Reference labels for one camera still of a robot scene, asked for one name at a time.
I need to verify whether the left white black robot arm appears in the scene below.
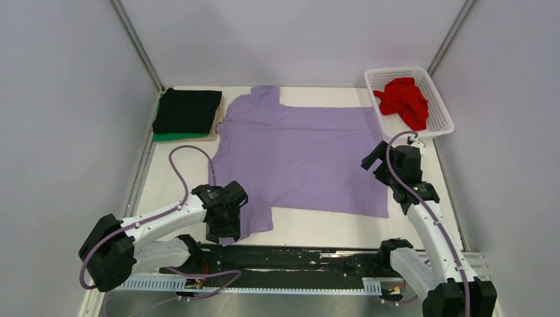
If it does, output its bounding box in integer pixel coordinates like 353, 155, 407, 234
79, 181, 248, 293

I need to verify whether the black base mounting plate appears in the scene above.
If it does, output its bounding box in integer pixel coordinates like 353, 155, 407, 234
177, 244, 404, 290

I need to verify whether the folded black t shirt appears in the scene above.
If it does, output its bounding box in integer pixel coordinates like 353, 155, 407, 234
152, 88, 223, 134

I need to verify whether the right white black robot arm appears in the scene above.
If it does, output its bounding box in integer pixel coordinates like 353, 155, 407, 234
361, 141, 497, 316

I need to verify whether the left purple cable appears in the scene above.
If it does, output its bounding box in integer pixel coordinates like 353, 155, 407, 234
79, 145, 242, 302

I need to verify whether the folded green t shirt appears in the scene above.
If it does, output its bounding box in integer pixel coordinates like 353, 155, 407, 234
152, 133, 210, 142

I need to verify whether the white plastic basket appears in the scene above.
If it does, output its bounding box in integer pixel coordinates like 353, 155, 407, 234
364, 66, 454, 141

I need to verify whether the aluminium frame rail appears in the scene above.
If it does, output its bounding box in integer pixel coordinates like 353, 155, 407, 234
89, 246, 492, 283

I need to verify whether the red t shirt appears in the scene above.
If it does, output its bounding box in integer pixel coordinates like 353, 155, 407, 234
373, 77, 429, 131

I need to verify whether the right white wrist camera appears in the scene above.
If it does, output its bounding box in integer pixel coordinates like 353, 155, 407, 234
406, 135, 427, 155

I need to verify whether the purple t shirt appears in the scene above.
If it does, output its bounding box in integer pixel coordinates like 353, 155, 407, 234
209, 86, 389, 238

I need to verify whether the white slotted cable duct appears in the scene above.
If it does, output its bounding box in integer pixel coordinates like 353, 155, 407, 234
107, 276, 382, 296

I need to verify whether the folded beige t shirt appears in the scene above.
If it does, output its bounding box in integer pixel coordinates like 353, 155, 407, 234
188, 96, 226, 142

